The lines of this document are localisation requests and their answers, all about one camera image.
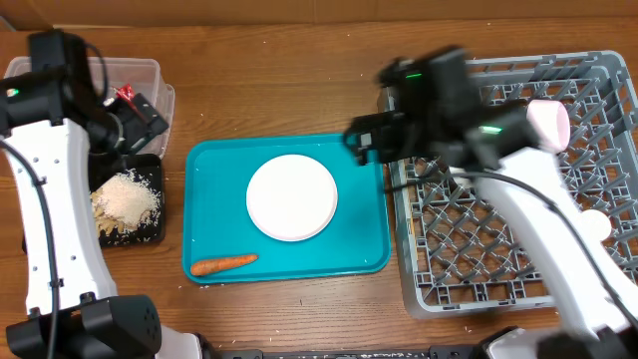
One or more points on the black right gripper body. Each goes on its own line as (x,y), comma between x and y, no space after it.
(406,138)

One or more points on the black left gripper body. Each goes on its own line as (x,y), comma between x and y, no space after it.
(138,127)

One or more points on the red snack wrapper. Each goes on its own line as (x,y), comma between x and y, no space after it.
(126,93)

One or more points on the white dinner plate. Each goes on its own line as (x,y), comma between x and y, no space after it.
(291,198)

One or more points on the orange carrot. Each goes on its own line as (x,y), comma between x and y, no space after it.
(215,265)

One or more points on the pink bowl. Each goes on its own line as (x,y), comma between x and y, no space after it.
(551,121)

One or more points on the white cup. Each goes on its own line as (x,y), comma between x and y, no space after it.
(596,225)

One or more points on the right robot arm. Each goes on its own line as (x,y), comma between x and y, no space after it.
(508,152)

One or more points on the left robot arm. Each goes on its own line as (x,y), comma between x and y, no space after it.
(56,128)

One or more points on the grey dishwasher rack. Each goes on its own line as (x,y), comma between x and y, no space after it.
(457,256)

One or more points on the black tray bin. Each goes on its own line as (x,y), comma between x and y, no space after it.
(147,165)

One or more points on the clear plastic bin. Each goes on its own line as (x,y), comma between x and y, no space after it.
(143,75)

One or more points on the rice pile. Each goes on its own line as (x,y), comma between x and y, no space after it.
(133,199)

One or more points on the teal serving tray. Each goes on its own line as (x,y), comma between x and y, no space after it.
(216,222)

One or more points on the peanut shells pile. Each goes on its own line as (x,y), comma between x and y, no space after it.
(106,221)

